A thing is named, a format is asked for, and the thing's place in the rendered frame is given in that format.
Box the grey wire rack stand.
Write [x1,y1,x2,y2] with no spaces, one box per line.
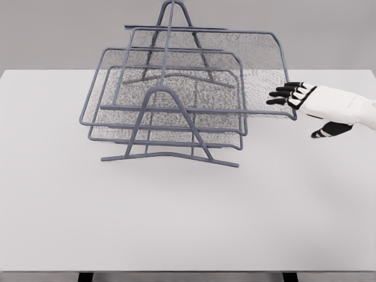
[100,0,240,169]

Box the large grey mesh folder tray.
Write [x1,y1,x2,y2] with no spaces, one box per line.
[99,26,297,122]

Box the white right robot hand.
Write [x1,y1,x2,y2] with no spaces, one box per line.
[266,81,365,139]

